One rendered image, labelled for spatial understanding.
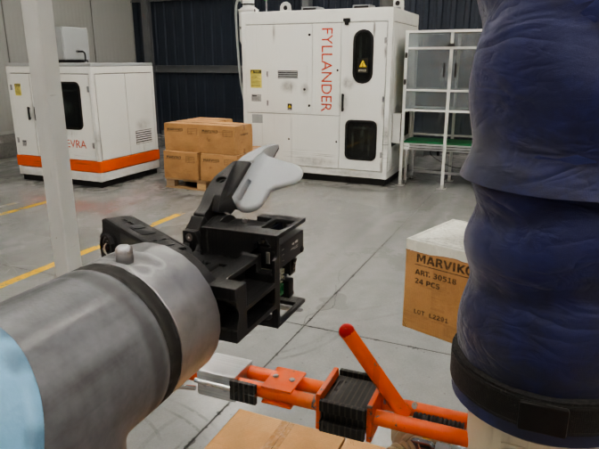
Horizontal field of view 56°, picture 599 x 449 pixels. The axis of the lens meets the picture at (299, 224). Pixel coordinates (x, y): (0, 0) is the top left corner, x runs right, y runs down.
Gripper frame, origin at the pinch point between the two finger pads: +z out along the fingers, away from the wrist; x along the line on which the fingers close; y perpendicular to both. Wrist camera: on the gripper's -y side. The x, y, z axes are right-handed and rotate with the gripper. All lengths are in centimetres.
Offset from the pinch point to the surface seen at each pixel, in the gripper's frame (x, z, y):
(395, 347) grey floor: -158, 269, -46
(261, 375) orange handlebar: -33.3, 23.9, -13.8
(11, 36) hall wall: 56, 750, -892
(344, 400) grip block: -32.0, 20.6, 1.3
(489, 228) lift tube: -2.9, 16.4, 19.0
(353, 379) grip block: -32.0, 26.5, 0.7
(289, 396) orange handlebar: -33.2, 20.0, -7.2
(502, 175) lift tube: 3.8, 13.5, 19.9
